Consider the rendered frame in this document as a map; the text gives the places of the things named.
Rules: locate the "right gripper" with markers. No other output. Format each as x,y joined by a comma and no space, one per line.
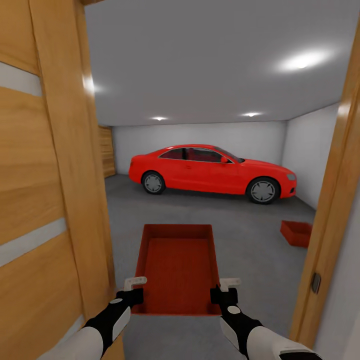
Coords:
217,296

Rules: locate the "garage door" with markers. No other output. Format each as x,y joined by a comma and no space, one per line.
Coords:
107,155

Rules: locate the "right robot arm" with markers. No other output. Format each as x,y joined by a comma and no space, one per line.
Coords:
248,335

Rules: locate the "car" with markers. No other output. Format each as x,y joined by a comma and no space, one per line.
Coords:
208,168

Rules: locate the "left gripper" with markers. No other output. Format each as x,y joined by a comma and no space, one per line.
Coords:
137,295

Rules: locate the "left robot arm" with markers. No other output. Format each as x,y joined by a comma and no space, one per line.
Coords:
99,333

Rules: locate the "storage box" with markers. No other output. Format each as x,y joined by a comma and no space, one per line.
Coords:
296,233
179,262

